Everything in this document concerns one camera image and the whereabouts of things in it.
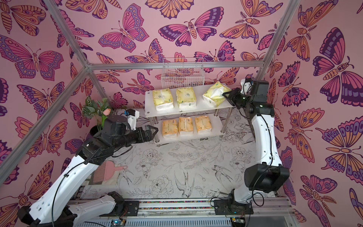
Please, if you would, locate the green tissue pack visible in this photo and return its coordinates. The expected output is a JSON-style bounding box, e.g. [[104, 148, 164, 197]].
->
[[152, 89, 174, 111], [203, 82, 232, 107], [176, 87, 197, 109]]

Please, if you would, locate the orange tissue pack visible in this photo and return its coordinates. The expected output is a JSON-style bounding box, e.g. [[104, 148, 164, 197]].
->
[[178, 117, 194, 135], [162, 119, 179, 138], [195, 115, 212, 133]]

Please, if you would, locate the white two-tier shelf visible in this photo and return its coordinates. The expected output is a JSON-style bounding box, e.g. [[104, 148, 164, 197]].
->
[[145, 85, 233, 146]]

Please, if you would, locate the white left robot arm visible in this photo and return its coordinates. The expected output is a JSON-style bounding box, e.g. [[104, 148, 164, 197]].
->
[[17, 115, 158, 227]]

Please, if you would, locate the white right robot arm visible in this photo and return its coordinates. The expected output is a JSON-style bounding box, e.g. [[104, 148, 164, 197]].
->
[[210, 79, 290, 215]]

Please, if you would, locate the artificial tulip plant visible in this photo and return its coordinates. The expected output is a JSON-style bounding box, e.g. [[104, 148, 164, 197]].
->
[[82, 96, 112, 131]]

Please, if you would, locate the pink dustpan brush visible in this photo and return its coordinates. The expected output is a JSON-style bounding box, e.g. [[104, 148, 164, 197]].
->
[[93, 161, 128, 183]]

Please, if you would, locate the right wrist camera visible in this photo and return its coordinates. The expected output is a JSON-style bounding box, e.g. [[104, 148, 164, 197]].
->
[[240, 78, 253, 96]]

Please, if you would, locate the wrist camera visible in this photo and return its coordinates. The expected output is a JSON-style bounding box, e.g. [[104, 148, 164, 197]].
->
[[125, 109, 140, 131], [240, 78, 253, 96]]

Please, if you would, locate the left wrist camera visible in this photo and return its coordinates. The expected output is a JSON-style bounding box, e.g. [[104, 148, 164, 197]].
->
[[125, 109, 140, 131]]

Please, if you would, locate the white wire basket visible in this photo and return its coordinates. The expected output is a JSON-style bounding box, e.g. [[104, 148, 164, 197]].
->
[[157, 57, 205, 89]]

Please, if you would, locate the aluminium frame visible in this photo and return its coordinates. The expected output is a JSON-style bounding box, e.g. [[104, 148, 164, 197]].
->
[[1, 1, 300, 183]]

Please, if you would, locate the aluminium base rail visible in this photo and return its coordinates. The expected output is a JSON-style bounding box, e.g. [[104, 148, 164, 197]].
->
[[76, 198, 300, 227]]

